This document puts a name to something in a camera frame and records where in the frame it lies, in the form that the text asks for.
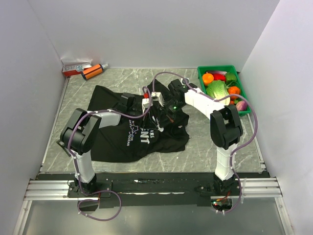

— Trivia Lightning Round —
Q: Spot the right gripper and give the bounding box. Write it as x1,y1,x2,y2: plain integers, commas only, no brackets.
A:
157,99,185,129

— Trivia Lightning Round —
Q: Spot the black printed t-shirt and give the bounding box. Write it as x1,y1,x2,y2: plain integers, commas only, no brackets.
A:
88,80,189,163

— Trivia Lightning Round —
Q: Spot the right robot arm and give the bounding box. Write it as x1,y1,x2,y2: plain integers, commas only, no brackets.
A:
162,79,243,195

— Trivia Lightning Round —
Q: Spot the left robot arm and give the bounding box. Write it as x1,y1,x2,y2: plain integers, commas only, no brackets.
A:
57,91,152,197

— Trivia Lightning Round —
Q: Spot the toy orange fruit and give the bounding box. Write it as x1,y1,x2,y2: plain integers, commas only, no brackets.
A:
202,73,214,86

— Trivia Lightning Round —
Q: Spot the green plastic tray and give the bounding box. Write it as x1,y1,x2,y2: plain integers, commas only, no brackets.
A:
198,65,251,116

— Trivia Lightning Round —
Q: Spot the toy napa cabbage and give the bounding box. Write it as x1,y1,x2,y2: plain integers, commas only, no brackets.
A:
206,80,229,99

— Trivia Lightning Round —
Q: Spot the toy red bell pepper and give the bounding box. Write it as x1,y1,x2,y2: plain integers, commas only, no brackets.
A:
213,73,226,82

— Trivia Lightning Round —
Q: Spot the orange cylindrical bottle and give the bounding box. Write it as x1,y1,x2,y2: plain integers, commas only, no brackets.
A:
81,64,108,80

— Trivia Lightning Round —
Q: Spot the toy orange bumpy pumpkin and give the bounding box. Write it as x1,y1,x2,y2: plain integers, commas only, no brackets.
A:
227,86,241,100

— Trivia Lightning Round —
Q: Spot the toy green bell pepper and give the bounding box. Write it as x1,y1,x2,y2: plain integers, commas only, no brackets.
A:
225,72,237,85

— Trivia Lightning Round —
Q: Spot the toy purple onion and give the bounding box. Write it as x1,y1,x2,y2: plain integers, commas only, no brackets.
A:
235,100,248,112

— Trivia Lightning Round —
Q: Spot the red white box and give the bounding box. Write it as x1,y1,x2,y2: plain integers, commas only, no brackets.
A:
61,59,92,77

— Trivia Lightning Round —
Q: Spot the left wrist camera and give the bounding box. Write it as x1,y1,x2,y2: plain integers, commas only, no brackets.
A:
141,98,153,114

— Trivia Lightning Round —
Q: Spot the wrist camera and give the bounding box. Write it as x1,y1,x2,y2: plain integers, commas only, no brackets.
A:
151,92,164,107
141,98,153,114

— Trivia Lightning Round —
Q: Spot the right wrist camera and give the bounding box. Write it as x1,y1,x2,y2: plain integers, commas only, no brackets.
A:
151,92,164,107

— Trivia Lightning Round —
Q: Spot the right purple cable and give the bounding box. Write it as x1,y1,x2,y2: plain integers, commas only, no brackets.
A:
152,71,259,216

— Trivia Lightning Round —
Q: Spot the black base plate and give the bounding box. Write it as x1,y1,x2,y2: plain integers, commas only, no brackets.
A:
67,171,270,210

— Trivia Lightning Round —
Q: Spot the aluminium rail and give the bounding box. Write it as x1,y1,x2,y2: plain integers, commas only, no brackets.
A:
23,178,283,201

